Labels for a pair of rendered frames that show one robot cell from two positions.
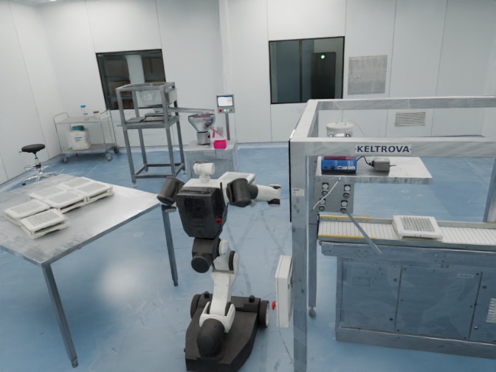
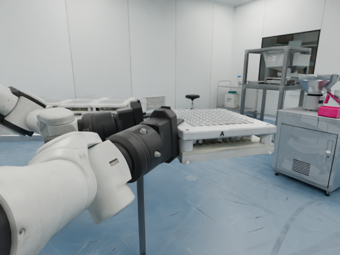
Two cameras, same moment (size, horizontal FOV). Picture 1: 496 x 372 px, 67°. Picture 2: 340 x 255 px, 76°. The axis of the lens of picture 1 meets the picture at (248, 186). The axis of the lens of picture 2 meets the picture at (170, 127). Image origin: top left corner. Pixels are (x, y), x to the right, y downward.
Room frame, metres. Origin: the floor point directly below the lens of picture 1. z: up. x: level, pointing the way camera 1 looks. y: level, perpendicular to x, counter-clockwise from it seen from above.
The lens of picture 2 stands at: (2.22, -0.30, 1.16)
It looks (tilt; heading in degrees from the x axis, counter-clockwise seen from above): 14 degrees down; 51
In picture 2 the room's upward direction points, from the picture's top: straight up
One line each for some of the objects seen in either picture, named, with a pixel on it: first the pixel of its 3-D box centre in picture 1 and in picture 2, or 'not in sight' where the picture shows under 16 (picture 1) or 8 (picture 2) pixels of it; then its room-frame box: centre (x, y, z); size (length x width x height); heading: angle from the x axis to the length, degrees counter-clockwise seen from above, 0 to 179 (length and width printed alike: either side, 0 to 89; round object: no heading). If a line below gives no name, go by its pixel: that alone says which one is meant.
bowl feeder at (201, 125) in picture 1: (207, 129); (322, 93); (4.92, 0.49, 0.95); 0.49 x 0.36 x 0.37; 84
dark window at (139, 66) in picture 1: (133, 80); (285, 59); (7.61, 2.13, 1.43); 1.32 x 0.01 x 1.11; 84
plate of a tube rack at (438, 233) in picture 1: (416, 226); not in sight; (2.01, -1.02, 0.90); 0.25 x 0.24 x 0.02; 166
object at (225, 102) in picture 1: (226, 117); not in sight; (4.98, 0.23, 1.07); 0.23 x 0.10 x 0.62; 84
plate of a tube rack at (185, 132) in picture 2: (235, 178); (208, 121); (2.68, 0.09, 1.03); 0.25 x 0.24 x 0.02; 69
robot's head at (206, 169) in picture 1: (204, 170); not in sight; (2.06, 0.24, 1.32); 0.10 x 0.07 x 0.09; 77
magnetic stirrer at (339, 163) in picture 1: (338, 160); not in sight; (2.09, -0.54, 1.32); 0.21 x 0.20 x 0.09; 166
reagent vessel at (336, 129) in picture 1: (339, 137); not in sight; (2.10, -0.55, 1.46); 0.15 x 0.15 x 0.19
